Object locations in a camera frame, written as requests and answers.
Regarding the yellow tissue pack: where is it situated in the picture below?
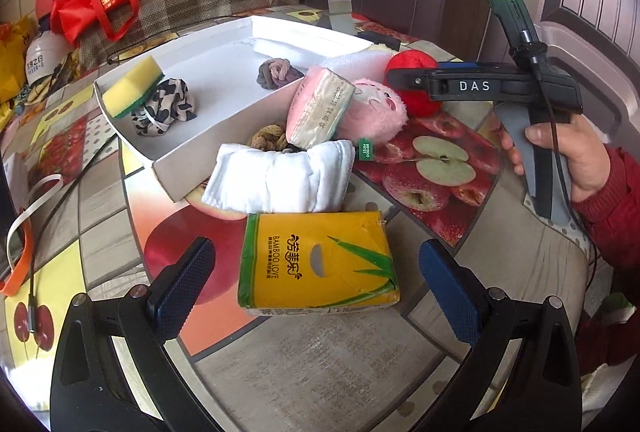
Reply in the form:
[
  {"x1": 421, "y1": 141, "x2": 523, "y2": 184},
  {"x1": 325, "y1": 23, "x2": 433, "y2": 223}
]
[{"x1": 238, "y1": 211, "x2": 400, "y2": 316}]

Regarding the yellow green sponge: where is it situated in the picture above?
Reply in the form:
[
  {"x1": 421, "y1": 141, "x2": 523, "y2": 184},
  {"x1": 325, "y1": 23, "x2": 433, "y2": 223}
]
[{"x1": 102, "y1": 56, "x2": 164, "y2": 118}]

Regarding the plaid covered bench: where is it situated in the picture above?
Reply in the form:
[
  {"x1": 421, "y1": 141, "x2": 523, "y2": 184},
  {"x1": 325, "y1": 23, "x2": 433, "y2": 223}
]
[{"x1": 78, "y1": 0, "x2": 299, "y2": 70}]

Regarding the white foam strip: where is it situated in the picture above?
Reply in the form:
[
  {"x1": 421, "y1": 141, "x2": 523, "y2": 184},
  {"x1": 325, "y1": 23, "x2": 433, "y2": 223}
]
[{"x1": 320, "y1": 48, "x2": 396, "y2": 82}]

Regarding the white helmet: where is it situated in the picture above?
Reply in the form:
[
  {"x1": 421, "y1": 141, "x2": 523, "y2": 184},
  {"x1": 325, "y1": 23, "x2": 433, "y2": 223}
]
[{"x1": 25, "y1": 30, "x2": 73, "y2": 86}]

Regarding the red plush apple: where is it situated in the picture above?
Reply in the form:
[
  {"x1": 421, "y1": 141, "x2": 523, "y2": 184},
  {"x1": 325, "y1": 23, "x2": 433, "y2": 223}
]
[{"x1": 383, "y1": 49, "x2": 442, "y2": 118}]

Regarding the right hand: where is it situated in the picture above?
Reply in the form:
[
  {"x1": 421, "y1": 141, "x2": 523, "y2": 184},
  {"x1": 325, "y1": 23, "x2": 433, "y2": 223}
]
[{"x1": 525, "y1": 115, "x2": 611, "y2": 204}]

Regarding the yellow paper bag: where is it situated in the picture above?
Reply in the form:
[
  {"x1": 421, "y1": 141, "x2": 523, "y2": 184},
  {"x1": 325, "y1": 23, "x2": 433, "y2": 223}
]
[{"x1": 0, "y1": 16, "x2": 37, "y2": 104}]

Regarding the red sleeve forearm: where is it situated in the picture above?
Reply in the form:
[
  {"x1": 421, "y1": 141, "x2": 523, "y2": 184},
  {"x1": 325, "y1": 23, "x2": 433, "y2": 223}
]
[{"x1": 573, "y1": 147, "x2": 640, "y2": 271}]

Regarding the black white patterned cloth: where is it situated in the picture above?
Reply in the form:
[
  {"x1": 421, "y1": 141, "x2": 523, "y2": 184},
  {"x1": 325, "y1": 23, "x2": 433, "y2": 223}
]
[{"x1": 131, "y1": 78, "x2": 196, "y2": 137}]

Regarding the pink tissue pack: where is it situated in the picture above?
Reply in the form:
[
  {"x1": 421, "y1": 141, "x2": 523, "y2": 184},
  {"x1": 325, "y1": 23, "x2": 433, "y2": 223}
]
[{"x1": 285, "y1": 66, "x2": 355, "y2": 149}]

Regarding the pink plush toy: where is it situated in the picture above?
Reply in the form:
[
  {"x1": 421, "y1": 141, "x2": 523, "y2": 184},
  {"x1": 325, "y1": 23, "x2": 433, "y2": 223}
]
[{"x1": 335, "y1": 79, "x2": 408, "y2": 145}]

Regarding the white cardboard tray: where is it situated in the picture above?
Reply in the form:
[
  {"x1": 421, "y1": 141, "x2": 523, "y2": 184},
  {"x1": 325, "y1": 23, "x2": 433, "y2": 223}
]
[{"x1": 110, "y1": 16, "x2": 373, "y2": 201}]

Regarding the orange white strap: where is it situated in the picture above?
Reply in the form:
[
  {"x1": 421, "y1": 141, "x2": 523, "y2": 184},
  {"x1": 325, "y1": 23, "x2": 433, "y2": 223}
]
[{"x1": 0, "y1": 173, "x2": 65, "y2": 298}]

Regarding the brown knotted scrunchie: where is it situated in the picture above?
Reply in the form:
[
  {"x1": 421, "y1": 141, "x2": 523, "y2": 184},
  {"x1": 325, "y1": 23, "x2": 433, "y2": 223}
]
[{"x1": 247, "y1": 123, "x2": 288, "y2": 152}]

